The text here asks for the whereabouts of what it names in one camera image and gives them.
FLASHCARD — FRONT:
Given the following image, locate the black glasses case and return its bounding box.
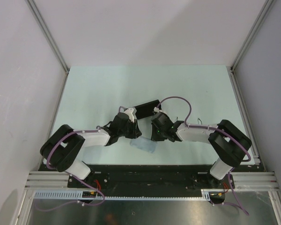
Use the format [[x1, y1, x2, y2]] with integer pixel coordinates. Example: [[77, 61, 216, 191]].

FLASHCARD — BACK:
[[134, 99, 162, 120]]

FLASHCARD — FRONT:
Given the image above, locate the blue cleaning cloth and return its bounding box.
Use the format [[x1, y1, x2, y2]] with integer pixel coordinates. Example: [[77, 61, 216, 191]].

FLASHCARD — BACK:
[[130, 136, 157, 153]]

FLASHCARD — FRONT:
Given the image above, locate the aluminium front rail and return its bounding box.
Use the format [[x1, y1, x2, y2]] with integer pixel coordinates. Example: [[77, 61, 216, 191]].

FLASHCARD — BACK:
[[25, 171, 279, 192]]

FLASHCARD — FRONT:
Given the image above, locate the aluminium corner post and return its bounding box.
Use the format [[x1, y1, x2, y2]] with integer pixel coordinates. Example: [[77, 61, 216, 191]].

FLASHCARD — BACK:
[[230, 0, 276, 72], [25, 0, 70, 75]]

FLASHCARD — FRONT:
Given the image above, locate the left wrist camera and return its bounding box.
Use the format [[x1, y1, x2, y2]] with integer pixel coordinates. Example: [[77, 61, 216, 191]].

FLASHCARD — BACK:
[[124, 107, 137, 123]]

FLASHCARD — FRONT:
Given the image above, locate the left aluminium corner post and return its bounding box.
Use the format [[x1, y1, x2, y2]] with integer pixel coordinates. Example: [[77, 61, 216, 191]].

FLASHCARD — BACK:
[[25, 0, 70, 75]]

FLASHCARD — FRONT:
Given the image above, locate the slotted cable duct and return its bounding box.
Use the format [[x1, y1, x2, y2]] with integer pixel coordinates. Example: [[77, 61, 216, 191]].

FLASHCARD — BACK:
[[34, 189, 225, 201]]

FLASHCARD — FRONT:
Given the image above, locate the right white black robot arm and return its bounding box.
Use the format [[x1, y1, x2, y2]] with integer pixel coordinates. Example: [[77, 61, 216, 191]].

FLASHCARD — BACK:
[[151, 112, 252, 188]]

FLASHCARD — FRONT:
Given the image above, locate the right aluminium corner post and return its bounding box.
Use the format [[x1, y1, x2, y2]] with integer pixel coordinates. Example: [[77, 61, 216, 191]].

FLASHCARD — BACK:
[[230, 0, 276, 72]]

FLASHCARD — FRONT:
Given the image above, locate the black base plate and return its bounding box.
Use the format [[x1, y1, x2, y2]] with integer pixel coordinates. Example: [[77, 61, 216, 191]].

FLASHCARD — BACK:
[[38, 164, 265, 198]]

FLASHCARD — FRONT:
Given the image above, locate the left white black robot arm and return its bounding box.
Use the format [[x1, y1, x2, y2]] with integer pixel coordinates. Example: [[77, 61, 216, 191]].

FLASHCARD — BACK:
[[40, 108, 142, 188]]

